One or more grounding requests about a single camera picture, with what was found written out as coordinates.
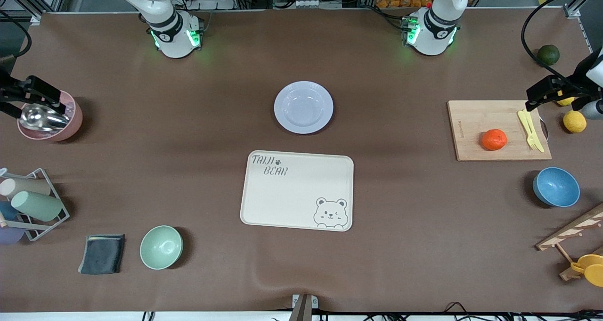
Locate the orange fruit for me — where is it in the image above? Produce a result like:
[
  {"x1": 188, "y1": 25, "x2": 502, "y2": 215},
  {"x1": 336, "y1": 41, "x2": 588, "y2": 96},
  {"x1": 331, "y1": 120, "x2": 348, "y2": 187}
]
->
[{"x1": 481, "y1": 129, "x2": 508, "y2": 151}]

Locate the pale lavender plate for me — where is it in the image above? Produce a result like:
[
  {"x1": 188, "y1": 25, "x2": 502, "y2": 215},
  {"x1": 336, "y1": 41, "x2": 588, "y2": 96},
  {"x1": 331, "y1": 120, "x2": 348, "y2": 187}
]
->
[{"x1": 274, "y1": 81, "x2": 334, "y2": 134}]

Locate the silver metal scoop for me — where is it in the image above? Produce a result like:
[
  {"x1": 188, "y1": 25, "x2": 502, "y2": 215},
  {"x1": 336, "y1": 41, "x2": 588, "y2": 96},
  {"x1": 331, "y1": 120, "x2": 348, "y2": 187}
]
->
[{"x1": 19, "y1": 103, "x2": 70, "y2": 132}]

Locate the green lime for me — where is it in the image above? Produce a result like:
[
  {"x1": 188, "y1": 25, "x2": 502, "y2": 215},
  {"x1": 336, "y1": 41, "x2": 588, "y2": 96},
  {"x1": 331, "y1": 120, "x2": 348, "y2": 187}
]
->
[{"x1": 538, "y1": 44, "x2": 561, "y2": 66}]

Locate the yellow plastic fork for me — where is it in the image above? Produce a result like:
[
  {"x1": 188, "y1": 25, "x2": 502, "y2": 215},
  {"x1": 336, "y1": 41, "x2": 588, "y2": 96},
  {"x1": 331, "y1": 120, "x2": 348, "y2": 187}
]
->
[{"x1": 517, "y1": 109, "x2": 545, "y2": 153}]

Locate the pink bowl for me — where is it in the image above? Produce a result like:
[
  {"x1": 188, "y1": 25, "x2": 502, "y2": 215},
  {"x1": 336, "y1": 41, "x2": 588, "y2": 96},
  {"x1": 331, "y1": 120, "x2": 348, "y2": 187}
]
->
[{"x1": 17, "y1": 91, "x2": 83, "y2": 142}]

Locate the wooden cutting board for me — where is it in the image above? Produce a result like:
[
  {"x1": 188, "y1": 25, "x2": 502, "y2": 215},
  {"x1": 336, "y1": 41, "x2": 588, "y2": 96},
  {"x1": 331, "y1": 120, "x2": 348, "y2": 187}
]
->
[{"x1": 447, "y1": 100, "x2": 552, "y2": 162}]

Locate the beige cup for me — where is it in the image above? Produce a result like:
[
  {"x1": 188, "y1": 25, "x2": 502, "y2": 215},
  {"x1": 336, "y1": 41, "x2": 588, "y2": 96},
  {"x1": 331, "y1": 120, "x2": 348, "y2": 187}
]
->
[{"x1": 0, "y1": 177, "x2": 51, "y2": 199}]

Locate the blue bowl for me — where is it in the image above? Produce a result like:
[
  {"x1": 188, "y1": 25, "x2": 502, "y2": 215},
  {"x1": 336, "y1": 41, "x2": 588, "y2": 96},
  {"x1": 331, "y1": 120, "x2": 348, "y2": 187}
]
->
[{"x1": 533, "y1": 167, "x2": 581, "y2": 208}]

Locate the mint green cup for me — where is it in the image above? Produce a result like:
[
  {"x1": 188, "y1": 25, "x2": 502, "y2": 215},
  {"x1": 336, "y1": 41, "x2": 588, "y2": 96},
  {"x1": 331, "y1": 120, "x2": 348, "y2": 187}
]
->
[{"x1": 11, "y1": 190, "x2": 64, "y2": 222}]

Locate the purple cup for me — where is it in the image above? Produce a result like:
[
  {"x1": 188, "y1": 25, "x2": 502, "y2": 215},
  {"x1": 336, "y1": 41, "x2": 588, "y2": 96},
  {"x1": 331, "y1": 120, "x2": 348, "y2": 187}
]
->
[{"x1": 0, "y1": 226, "x2": 25, "y2": 245}]

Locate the wooden peg rack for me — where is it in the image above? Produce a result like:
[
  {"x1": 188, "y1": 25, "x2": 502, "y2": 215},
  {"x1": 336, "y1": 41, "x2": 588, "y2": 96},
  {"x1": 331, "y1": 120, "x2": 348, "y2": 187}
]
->
[{"x1": 536, "y1": 203, "x2": 603, "y2": 281}]

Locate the dark grey folded cloth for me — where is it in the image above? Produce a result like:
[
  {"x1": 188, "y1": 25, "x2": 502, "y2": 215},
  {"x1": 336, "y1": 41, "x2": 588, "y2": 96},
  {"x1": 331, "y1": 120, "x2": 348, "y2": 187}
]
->
[{"x1": 78, "y1": 234, "x2": 126, "y2": 275}]

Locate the yellow mug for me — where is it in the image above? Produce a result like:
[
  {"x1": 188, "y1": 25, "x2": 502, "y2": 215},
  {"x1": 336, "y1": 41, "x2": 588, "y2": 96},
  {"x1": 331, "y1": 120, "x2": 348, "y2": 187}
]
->
[{"x1": 570, "y1": 254, "x2": 603, "y2": 288}]

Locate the mint green bowl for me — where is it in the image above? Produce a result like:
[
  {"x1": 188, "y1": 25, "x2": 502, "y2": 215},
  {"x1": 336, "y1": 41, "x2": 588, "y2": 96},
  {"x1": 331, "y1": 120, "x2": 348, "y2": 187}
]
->
[{"x1": 139, "y1": 225, "x2": 183, "y2": 270}]

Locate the cream bear print tray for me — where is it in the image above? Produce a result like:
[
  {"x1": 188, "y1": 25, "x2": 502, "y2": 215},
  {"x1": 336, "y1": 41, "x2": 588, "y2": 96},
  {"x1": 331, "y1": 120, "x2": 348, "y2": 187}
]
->
[{"x1": 240, "y1": 150, "x2": 354, "y2": 232}]

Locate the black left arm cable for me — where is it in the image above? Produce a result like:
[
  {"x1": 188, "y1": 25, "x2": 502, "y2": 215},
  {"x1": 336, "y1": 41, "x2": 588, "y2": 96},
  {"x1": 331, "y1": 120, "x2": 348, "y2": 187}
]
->
[{"x1": 521, "y1": 0, "x2": 603, "y2": 93}]

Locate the grey wire cup rack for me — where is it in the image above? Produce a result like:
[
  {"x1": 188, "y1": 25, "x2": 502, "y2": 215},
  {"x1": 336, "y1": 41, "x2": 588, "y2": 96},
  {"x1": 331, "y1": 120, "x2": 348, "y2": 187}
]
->
[{"x1": 0, "y1": 168, "x2": 70, "y2": 242}]

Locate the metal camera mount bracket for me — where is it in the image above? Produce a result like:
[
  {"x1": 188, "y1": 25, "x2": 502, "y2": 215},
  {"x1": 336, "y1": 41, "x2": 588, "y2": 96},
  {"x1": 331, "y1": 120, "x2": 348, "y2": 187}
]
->
[{"x1": 288, "y1": 294, "x2": 318, "y2": 321}]

